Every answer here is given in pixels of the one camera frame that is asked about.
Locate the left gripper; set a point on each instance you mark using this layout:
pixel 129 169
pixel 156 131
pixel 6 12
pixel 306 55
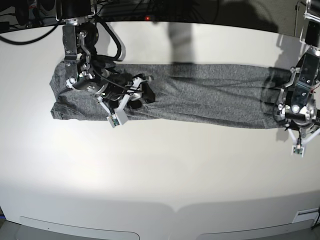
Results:
pixel 302 134

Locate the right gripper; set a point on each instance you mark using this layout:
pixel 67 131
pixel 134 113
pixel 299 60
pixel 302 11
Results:
pixel 125 90

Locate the grey heather long-sleeve shirt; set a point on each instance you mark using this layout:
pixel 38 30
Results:
pixel 231 95

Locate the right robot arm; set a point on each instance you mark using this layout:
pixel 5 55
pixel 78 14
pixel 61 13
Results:
pixel 84 74

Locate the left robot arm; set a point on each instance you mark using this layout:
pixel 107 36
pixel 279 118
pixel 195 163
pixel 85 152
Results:
pixel 295 107

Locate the black power strip red light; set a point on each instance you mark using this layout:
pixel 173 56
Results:
pixel 122 15

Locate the white label sticker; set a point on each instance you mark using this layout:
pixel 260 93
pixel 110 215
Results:
pixel 305 215

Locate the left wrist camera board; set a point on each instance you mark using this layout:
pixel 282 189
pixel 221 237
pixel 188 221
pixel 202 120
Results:
pixel 298 150

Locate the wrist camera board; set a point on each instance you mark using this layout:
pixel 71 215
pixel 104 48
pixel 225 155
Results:
pixel 117 119
pixel 298 150

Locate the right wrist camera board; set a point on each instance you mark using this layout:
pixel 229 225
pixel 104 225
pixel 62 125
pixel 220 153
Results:
pixel 117 119

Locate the metal stand frame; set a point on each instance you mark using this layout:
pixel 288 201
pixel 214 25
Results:
pixel 306 11

